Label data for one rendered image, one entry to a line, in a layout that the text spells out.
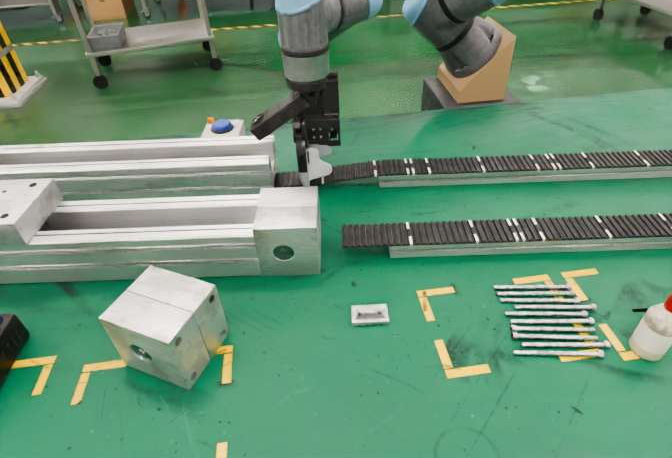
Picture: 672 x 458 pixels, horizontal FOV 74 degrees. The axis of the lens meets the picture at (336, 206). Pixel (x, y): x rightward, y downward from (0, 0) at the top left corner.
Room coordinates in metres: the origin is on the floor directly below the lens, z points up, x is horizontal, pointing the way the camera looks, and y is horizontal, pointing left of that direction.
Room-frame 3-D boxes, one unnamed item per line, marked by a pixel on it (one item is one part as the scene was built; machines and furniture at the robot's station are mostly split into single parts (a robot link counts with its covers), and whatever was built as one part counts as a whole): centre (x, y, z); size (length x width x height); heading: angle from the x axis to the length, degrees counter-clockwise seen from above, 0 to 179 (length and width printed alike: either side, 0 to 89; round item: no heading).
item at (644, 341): (0.32, -0.38, 0.84); 0.04 x 0.04 x 0.12
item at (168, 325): (0.36, 0.21, 0.83); 0.11 x 0.10 x 0.10; 157
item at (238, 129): (0.84, 0.23, 0.81); 0.10 x 0.08 x 0.06; 179
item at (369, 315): (0.39, -0.04, 0.78); 0.05 x 0.03 x 0.01; 90
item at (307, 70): (0.71, 0.04, 1.02); 0.08 x 0.08 x 0.05
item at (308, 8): (0.71, 0.03, 1.10); 0.09 x 0.08 x 0.11; 134
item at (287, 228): (0.53, 0.07, 0.83); 0.12 x 0.09 x 0.10; 179
